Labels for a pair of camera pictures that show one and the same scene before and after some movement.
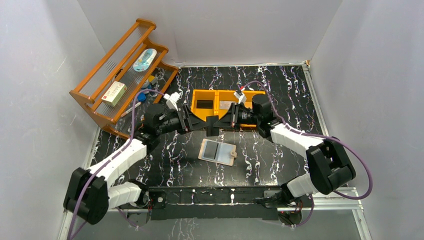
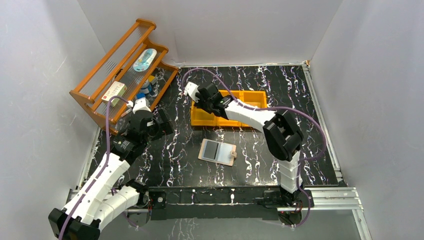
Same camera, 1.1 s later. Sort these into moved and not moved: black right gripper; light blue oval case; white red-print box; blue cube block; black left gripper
Moved: black right gripper; black left gripper
Not moved: white red-print box; blue cube block; light blue oval case
